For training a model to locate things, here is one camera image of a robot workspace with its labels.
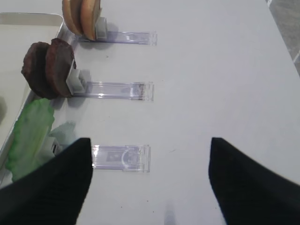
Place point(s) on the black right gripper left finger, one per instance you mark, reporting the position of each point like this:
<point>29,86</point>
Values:
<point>54,193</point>

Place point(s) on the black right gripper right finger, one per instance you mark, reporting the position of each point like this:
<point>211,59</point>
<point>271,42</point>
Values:
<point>249,193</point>

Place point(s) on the green lettuce leaf in holder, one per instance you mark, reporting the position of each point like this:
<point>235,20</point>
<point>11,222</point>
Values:
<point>30,130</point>

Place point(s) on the clear lettuce holder track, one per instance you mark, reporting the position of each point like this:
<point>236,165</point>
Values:
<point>128,158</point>

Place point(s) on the inner brown meat patty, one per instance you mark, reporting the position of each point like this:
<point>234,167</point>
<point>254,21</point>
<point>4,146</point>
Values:
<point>33,70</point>

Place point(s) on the brown meat patty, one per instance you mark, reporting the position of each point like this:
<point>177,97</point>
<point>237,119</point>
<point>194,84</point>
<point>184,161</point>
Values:
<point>58,62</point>
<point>33,70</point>

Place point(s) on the outer brown meat patty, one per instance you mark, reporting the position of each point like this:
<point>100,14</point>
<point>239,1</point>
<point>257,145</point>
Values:
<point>58,62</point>

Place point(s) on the clear patty holder track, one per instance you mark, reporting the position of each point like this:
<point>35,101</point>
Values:
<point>81,86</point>

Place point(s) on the clear right bun holder track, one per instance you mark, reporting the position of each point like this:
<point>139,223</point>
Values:
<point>103,35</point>

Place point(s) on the white rectangular metal tray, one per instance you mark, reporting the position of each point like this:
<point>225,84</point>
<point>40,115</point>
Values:
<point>17,32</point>

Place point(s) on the inner sesame bun half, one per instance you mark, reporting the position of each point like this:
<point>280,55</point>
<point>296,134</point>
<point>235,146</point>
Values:
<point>71,13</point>

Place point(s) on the outer bun half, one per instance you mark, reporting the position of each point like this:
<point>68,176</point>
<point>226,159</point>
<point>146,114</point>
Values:
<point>90,11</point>

